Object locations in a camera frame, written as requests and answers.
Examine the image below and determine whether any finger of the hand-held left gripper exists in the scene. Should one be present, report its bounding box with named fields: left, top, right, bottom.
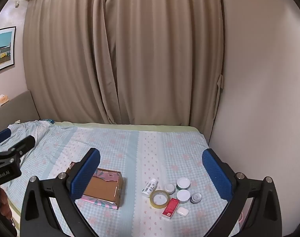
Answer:
left=0, top=128, right=13, bottom=147
left=5, top=135, right=37, bottom=157

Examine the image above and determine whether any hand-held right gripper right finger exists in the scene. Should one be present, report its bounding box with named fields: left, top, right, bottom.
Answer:
left=202, top=149, right=283, bottom=237

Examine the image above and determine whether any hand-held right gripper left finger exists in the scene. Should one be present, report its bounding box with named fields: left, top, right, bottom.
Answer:
left=19, top=148, right=101, bottom=237

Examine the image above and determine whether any cardboard box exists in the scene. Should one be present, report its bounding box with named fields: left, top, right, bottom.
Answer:
left=66, top=162, right=124, bottom=210

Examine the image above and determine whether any green jar white lid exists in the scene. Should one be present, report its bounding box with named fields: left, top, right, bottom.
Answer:
left=176, top=177, right=191, bottom=190

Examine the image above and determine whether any glass jar white lid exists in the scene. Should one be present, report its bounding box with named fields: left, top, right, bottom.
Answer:
left=176, top=189, right=191, bottom=204

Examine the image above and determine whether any small silver lid jar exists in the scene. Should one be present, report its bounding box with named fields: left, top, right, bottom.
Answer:
left=164, top=183, right=176, bottom=196

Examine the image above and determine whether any red carton box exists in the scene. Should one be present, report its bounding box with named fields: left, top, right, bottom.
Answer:
left=162, top=198, right=180, bottom=220

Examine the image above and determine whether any clear tape roll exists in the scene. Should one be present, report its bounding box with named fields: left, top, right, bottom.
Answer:
left=149, top=190, right=171, bottom=208

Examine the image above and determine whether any white plastic bottle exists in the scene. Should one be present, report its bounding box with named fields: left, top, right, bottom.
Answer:
left=142, top=178, right=159, bottom=198

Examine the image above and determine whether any person's left hand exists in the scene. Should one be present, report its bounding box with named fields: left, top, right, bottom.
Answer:
left=0, top=187, right=13, bottom=220

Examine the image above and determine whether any rumpled light blue quilt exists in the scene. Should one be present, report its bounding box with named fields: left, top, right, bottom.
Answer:
left=0, top=120, right=54, bottom=161

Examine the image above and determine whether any grey bed headboard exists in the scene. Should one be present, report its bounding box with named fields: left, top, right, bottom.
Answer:
left=0, top=90, right=40, bottom=136

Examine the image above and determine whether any checkered floral bed sheet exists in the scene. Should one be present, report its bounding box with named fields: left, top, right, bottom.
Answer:
left=0, top=121, right=240, bottom=237

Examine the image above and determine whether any beige curtain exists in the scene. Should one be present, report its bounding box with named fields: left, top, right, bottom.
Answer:
left=23, top=0, right=226, bottom=144

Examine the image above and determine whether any framed wall picture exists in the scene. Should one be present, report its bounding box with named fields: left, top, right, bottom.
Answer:
left=0, top=26, right=17, bottom=74

